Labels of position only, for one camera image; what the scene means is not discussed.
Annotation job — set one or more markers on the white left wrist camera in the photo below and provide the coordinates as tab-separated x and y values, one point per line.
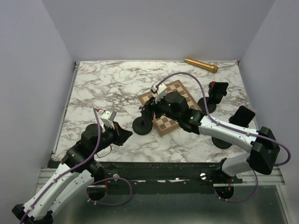
107	117

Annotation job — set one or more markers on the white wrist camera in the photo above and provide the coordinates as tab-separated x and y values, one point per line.
159	91
107	117

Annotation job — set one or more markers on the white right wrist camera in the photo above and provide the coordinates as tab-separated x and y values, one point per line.
159	91

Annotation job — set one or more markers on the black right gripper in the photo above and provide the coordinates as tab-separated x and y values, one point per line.
148	108

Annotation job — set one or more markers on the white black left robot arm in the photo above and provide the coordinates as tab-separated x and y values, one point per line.
77	170

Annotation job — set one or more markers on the gold microphone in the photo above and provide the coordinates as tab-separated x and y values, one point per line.
210	67

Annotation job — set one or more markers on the black mounting base plate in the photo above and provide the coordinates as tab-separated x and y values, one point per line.
141	178

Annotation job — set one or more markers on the aluminium rail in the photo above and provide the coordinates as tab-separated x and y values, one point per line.
242	179

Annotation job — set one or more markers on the black phone on right stand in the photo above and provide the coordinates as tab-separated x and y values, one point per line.
242	117

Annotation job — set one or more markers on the wooden chessboard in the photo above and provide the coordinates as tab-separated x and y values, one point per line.
191	120

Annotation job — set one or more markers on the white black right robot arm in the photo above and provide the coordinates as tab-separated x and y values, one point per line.
260	147

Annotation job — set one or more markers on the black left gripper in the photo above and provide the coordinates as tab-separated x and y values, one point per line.
122	135

